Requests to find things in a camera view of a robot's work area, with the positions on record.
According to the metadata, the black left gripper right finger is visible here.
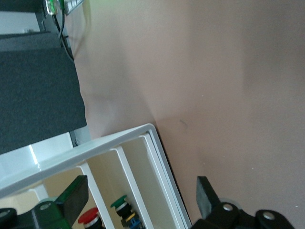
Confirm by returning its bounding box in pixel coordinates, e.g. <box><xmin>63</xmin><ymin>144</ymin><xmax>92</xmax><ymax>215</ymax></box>
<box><xmin>193</xmin><ymin>176</ymin><xmax>241</xmax><ymax>229</ymax></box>

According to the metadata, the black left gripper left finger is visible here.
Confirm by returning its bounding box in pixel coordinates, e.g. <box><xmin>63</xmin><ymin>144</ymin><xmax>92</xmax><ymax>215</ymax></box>
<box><xmin>18</xmin><ymin>175</ymin><xmax>90</xmax><ymax>229</ymax></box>

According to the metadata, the red push button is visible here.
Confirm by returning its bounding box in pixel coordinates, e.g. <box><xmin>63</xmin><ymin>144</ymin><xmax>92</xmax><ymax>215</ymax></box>
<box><xmin>78</xmin><ymin>207</ymin><xmax>103</xmax><ymax>229</ymax></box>

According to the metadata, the white plastic drawer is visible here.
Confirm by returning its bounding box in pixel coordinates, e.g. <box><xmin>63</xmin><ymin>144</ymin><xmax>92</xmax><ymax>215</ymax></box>
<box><xmin>87</xmin><ymin>147</ymin><xmax>155</xmax><ymax>229</ymax></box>
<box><xmin>44</xmin><ymin>164</ymin><xmax>115</xmax><ymax>229</ymax></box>
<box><xmin>122</xmin><ymin>135</ymin><xmax>182</xmax><ymax>229</ymax></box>
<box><xmin>0</xmin><ymin>187</ymin><xmax>51</xmax><ymax>215</ymax></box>

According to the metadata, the white drawer cabinet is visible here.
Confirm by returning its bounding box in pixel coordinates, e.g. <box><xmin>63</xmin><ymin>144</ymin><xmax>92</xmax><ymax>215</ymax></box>
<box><xmin>0</xmin><ymin>123</ymin><xmax>193</xmax><ymax>229</ymax></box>

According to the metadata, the green push button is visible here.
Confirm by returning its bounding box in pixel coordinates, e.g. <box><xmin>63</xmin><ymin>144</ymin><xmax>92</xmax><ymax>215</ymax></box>
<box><xmin>111</xmin><ymin>195</ymin><xmax>143</xmax><ymax>229</ymax></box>

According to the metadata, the black arm base cable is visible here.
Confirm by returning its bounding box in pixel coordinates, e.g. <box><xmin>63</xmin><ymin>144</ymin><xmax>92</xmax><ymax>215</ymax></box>
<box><xmin>53</xmin><ymin>0</ymin><xmax>75</xmax><ymax>60</ymax></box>

